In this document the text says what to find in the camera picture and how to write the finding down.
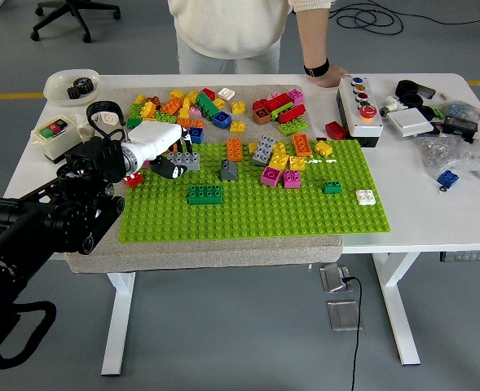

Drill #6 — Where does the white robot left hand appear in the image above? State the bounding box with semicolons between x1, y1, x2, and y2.
126;121;194;180

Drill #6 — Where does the person's left hand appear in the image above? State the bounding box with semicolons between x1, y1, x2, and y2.
310;64;350;89

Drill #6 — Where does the flat-lying grey long brick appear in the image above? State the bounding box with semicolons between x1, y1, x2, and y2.
166;152;201;172

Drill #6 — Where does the dark green long brick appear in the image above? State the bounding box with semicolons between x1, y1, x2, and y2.
187;185;223;205

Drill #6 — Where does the grey slope brick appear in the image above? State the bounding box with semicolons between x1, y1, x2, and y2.
220;159;238;182

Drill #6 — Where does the green toy baseplate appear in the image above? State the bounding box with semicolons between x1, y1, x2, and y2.
118;138;391;244

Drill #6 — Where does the black wristwatch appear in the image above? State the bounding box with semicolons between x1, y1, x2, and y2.
303;58;330;78

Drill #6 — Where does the red square brick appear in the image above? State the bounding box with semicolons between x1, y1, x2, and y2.
124;170;145;189

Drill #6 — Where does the white cube brick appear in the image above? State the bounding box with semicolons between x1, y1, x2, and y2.
95;110;121;128

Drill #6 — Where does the red rounded brick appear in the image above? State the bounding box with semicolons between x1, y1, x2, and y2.
276;103;307;124

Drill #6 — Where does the push-button control box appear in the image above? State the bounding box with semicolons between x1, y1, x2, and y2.
336;75;385;148

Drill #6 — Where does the lime green flat brick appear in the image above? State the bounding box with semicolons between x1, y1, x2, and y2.
270;101;296;122

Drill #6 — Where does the red long brick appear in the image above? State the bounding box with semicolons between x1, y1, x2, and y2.
263;92;293;114

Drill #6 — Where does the extra long green brick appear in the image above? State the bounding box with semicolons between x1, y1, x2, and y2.
194;92;221;121

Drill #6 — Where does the lime green long brick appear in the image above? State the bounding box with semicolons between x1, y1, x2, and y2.
278;117;310;137

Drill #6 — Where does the white plastic fitting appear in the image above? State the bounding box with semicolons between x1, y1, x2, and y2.
378;95;407;119

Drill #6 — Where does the white tube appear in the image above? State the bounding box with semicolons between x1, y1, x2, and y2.
75;117;95;140

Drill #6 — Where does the black gear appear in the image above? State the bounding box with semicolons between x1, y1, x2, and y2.
66;77;99;100

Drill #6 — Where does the tilted grey long brick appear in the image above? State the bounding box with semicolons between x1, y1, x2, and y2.
251;134;275;167

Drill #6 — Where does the person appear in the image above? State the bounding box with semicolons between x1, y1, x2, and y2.
168;0;350;89

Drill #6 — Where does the white bowl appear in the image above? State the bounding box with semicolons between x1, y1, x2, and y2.
42;68;101;108

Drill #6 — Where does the magenta square brick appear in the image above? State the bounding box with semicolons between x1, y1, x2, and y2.
260;165;282;187

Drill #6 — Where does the clear bag with blue part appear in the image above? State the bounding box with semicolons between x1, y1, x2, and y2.
437;100;480;123

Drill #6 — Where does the grey-brown mat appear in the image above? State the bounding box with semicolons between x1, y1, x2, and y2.
64;84;344;275

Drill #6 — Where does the black power adapter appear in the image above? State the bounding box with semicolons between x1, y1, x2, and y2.
442;116;479;144

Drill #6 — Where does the black office chair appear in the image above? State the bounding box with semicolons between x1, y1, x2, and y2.
30;0;122;44

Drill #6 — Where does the white table leg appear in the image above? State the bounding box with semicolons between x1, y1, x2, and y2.
372;252;422;367
100;271;137;376

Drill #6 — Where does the silver floor socket box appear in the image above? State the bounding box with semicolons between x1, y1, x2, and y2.
319;263;351;294

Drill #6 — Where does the grey table control panel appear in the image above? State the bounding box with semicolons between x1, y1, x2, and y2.
439;250;480;262

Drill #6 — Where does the silver floor plate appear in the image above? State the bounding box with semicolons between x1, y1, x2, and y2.
326;300;363;332

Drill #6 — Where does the black floor cable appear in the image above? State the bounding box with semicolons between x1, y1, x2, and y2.
284;0;480;30

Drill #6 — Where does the black strap roll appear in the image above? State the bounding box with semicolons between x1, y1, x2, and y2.
394;79;436;108

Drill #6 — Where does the white switch plate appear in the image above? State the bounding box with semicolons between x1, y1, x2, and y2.
385;108;435;138

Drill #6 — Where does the white red-green switch box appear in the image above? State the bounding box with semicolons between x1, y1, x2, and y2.
30;114;82;165

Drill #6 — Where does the black power cord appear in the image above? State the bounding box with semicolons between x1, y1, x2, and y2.
341;275;365;391

